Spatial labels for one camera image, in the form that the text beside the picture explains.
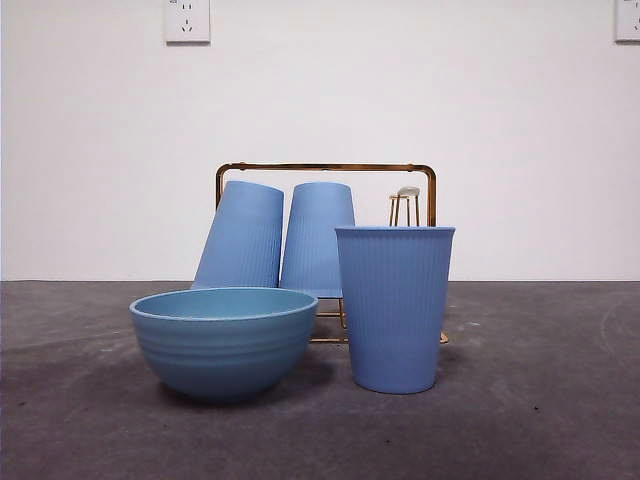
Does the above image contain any blue ribbed plastic cup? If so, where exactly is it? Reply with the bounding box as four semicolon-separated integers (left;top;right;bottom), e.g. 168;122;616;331
333;224;457;395
192;180;284;290
278;182;357;297

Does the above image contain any light blue ribbed bowl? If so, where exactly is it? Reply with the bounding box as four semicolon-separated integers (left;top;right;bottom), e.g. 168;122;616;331
129;288;319;405

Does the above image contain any gold wire cup rack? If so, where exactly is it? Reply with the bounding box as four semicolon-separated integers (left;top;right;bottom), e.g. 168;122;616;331
214;160;449;346

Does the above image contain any white wall socket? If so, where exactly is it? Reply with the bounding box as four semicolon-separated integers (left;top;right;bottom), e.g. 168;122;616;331
165;0;211;45
615;0;640;43

